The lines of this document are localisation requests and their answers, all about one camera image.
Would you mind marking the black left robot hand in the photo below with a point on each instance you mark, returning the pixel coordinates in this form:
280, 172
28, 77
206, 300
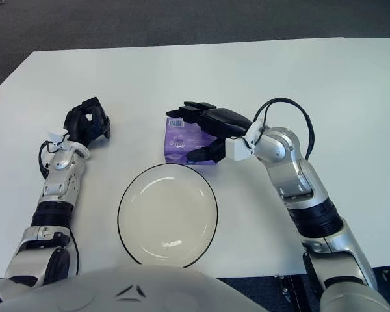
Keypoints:
79, 122

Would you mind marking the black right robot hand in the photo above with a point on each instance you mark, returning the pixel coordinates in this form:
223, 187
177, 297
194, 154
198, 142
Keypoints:
224, 118

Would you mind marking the purple tissue paper pack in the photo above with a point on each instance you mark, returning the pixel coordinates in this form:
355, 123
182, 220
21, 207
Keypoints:
178, 143

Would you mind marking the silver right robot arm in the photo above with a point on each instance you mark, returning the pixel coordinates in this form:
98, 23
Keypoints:
312, 185

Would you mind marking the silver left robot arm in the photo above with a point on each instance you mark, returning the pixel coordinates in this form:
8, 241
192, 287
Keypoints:
58, 182

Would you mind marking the white plate with black rim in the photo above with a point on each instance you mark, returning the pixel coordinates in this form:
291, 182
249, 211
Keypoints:
169, 211

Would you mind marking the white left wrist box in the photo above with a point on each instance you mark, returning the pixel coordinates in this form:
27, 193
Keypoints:
57, 135

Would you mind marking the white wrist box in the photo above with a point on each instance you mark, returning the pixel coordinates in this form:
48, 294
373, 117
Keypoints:
237, 148
57, 135

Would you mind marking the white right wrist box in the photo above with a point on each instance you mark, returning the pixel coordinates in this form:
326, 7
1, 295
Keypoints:
237, 148

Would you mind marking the grey robot torso shell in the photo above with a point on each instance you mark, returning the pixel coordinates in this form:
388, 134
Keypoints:
133, 289

